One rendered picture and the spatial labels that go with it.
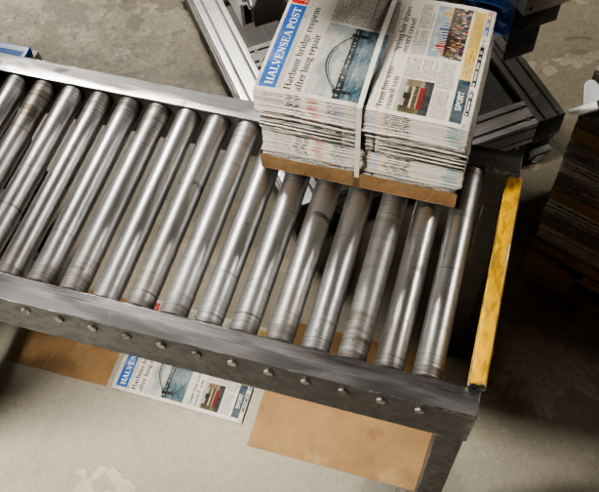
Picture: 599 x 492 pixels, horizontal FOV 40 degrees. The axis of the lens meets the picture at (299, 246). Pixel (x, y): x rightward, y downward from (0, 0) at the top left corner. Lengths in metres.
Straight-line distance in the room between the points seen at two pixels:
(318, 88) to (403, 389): 0.52
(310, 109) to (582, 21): 1.86
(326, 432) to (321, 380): 0.82
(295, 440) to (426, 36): 1.13
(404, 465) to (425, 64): 1.10
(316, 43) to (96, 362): 1.21
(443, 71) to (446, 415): 0.57
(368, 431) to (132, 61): 1.54
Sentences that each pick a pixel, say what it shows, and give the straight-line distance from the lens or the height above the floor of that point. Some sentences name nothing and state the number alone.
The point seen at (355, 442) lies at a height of 0.00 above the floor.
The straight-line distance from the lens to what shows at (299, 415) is 2.20.
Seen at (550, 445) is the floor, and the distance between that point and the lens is 2.24.
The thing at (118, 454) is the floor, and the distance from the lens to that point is 2.23.
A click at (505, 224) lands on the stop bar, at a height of 0.82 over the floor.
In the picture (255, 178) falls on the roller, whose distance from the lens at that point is 1.58.
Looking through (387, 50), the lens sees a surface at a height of 1.03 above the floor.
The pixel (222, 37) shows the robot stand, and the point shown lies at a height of 0.23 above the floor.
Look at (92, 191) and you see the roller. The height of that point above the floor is 0.79.
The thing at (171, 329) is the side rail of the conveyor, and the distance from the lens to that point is 1.43.
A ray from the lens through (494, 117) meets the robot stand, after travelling 2.48.
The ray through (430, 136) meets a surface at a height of 1.00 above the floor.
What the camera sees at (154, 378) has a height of 0.01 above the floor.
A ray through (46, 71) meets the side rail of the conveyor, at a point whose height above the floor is 0.80.
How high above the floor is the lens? 2.07
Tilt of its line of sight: 58 degrees down
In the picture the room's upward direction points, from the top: 4 degrees counter-clockwise
